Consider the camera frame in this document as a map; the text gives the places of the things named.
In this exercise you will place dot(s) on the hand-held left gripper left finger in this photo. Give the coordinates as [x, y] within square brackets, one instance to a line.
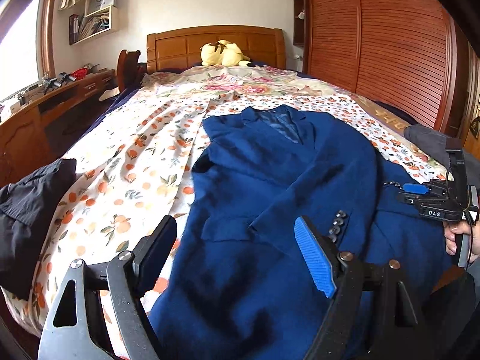
[159, 249]

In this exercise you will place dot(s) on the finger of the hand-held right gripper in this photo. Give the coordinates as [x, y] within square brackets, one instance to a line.
[414, 188]
[410, 198]

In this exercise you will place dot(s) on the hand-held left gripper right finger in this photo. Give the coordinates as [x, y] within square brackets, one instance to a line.
[315, 257]

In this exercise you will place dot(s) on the blue suit jacket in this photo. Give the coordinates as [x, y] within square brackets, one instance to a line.
[262, 213]

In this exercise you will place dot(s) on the person's right hand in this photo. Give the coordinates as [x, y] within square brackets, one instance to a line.
[452, 238]

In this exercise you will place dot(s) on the grey cloth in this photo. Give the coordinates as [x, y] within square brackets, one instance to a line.
[427, 138]

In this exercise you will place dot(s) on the hanging door ornament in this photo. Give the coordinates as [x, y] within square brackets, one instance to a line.
[475, 126]

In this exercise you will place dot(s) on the wooden bed with floral sheets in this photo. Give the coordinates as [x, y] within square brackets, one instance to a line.
[123, 165]

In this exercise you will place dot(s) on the wooden door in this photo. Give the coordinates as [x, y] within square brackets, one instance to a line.
[473, 82]

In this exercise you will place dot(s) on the black garment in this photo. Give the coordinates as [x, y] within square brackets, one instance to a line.
[26, 210]

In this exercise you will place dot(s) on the navy bedsheet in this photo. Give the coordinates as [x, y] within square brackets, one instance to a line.
[112, 108]

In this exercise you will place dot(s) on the wooden slatted wardrobe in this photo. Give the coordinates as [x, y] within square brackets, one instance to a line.
[375, 33]

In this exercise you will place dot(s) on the white paper sheet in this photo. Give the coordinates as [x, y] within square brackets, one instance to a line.
[109, 93]

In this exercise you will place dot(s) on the wooden desk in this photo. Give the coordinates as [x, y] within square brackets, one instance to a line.
[22, 135]

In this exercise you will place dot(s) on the floral blanket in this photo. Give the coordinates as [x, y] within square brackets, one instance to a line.
[232, 82]

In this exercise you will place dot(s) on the wooden chair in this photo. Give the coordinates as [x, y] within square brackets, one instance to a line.
[127, 67]

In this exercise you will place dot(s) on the red item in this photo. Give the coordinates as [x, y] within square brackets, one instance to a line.
[78, 73]

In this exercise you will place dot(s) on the black desk gadget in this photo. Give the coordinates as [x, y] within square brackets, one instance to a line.
[58, 81]

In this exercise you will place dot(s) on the wooden bed headboard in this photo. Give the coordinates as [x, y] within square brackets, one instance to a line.
[176, 47]

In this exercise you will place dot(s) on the yellow plush toy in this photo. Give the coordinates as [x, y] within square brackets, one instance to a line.
[221, 54]

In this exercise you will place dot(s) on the row of books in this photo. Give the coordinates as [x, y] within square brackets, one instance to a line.
[74, 29]

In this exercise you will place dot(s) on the window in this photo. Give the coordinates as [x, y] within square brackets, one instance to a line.
[22, 52]

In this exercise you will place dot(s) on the white paper bag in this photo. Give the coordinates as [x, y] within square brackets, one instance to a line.
[97, 3]

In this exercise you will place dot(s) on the white wall shelf unit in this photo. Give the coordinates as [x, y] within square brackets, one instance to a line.
[112, 18]

